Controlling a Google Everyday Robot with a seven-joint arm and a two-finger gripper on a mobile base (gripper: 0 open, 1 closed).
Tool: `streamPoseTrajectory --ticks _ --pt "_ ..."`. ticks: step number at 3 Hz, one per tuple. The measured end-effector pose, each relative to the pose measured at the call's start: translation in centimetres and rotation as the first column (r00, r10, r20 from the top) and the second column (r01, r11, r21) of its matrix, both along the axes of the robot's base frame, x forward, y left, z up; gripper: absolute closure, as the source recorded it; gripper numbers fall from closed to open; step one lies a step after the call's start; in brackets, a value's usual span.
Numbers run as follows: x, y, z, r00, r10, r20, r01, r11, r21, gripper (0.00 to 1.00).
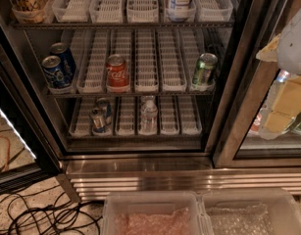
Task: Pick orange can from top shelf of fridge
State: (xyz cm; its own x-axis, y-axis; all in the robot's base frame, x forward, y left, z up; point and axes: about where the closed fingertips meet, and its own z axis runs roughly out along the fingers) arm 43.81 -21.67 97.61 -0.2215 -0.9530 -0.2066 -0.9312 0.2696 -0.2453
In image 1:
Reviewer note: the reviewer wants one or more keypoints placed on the yellow taped gripper finger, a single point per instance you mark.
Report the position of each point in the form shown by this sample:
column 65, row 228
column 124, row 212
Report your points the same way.
column 283, row 102

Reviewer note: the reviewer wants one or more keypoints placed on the clear plastic bin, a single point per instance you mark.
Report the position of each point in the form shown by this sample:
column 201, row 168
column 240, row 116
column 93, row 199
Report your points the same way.
column 155, row 213
column 252, row 212

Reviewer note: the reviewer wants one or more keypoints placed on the right clear plastic bin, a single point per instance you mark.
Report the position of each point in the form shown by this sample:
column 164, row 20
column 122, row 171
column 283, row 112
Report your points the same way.
column 252, row 212

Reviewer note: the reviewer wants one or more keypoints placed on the silver blue can front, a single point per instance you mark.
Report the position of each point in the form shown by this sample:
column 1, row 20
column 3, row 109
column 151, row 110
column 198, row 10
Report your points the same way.
column 97, row 117

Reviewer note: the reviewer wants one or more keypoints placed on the silver blue can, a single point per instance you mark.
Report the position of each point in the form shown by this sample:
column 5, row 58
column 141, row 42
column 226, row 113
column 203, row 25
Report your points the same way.
column 97, row 117
column 104, row 104

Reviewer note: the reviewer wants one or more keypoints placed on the right glass fridge door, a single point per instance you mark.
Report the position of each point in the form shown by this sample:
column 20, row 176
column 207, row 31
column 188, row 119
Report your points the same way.
column 248, row 81

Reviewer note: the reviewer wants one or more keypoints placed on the middle wire shelf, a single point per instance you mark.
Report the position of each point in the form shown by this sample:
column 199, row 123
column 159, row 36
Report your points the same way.
column 126, row 94

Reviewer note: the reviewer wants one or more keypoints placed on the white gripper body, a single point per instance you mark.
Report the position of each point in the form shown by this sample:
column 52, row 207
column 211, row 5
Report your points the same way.
column 294, row 48

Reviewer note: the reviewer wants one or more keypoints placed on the open fridge door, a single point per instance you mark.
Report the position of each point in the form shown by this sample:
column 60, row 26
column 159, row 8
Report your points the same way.
column 15, row 113

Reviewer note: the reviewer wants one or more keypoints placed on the red cola can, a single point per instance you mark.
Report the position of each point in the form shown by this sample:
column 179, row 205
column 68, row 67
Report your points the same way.
column 117, row 74

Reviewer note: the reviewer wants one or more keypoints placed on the bottom wire shelf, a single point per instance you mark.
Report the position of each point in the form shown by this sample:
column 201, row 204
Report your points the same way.
column 101, row 136

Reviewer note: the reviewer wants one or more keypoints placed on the red can behind glass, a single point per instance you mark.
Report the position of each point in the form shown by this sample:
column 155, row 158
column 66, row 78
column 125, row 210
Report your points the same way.
column 254, row 129

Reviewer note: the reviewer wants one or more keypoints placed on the white blue can top shelf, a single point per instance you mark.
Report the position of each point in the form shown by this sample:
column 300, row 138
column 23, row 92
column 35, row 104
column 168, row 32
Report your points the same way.
column 178, row 9

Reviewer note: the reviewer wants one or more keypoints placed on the silver blue can rear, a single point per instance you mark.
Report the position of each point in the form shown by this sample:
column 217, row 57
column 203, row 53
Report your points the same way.
column 104, row 104

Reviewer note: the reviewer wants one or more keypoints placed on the clear water bottle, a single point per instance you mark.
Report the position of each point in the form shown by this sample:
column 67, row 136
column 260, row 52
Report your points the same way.
column 148, row 118

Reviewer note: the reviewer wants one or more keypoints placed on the left clear plastic bin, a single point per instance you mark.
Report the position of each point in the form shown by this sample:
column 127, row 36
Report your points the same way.
column 155, row 213

